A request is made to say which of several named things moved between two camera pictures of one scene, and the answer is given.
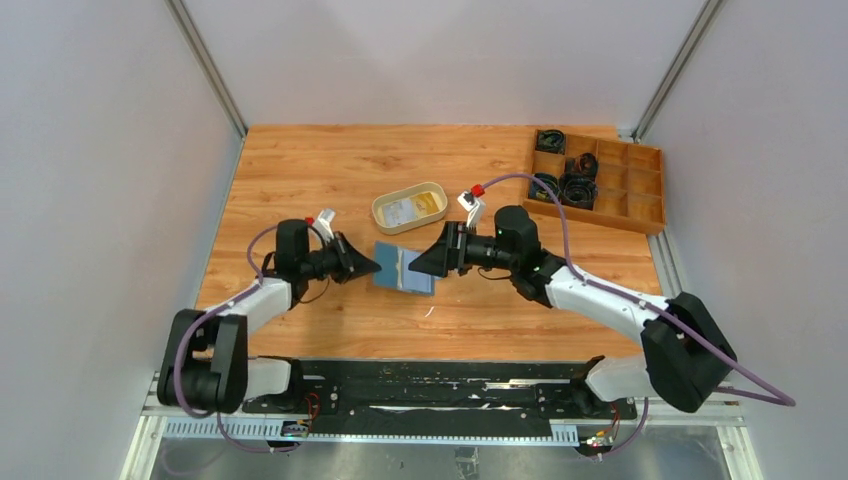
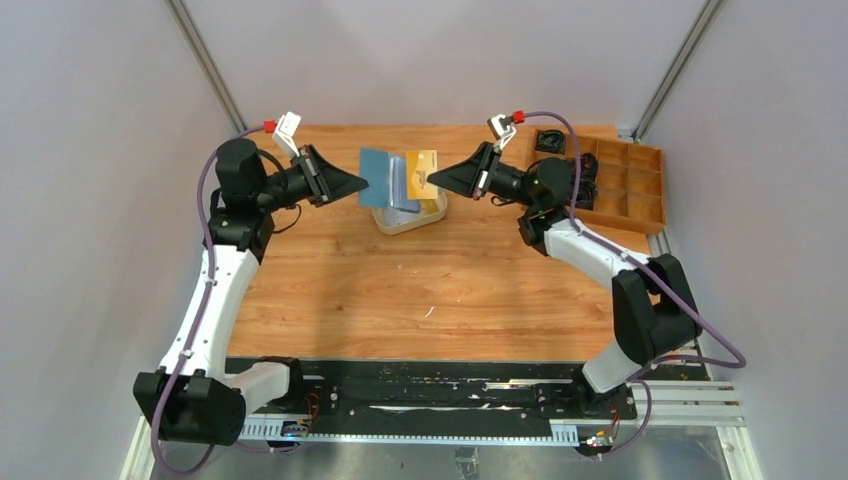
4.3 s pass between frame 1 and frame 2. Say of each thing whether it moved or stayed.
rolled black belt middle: stayed
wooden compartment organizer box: stayed
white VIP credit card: stayed
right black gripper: moved
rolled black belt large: stayed
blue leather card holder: moved
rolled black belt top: stayed
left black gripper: moved
